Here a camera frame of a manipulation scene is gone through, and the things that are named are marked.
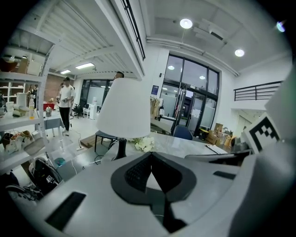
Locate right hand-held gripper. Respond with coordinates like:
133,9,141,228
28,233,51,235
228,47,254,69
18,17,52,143
228,67,296,237

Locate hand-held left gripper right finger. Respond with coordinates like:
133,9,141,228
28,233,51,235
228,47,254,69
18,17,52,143
151,152,242,237

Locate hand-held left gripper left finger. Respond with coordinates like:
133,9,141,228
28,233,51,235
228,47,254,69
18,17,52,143
34,152,171,237

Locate white shade black base lamp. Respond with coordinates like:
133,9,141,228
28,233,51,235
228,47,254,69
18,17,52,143
96,78,151,161

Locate pile of cardboard boxes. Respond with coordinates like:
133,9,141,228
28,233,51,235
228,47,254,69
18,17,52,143
205,122,233,147

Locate blue office chair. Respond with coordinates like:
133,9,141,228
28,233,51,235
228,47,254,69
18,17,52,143
173,125,193,141

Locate black backpack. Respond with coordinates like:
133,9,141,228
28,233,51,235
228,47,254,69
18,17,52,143
28,156,63,196

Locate black stool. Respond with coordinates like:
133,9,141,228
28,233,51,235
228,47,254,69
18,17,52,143
94,130,118,153

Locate white flower bunch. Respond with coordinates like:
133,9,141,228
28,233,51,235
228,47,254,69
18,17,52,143
134,136,155,153

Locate black balcony railing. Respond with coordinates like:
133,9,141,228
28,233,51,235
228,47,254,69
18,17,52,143
233,81,284,102

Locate clothes rack with garments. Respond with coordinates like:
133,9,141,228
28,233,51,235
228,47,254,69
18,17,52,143
150,96,165,121

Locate table with grey cloth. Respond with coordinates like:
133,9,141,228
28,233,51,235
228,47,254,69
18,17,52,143
36,109,66,137

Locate white water dispenser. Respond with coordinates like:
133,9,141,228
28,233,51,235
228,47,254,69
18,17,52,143
89,97,98,120

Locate black framed glass doors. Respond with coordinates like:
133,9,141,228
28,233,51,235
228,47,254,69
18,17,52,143
159,53,220,137

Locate black office chair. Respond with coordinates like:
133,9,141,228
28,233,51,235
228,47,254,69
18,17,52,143
73,103,85,119

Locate pile of beige bags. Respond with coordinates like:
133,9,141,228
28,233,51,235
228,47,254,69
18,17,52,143
1,130,36,155

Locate yellow liquid bottle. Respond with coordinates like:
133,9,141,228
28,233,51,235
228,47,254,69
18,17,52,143
28,97,35,120

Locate white pitcher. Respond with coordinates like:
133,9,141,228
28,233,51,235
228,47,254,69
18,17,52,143
16,92,30,110

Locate white metal shelf unit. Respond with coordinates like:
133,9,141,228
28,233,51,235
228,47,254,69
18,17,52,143
0,29,57,176

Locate small cardboard box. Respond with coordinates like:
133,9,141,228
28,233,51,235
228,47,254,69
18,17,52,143
17,57,29,75

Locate brown bowl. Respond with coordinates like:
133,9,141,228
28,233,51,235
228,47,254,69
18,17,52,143
0,57,19,73

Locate black mezzanine railing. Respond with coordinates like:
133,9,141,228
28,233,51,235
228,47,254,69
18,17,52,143
121,0,146,61

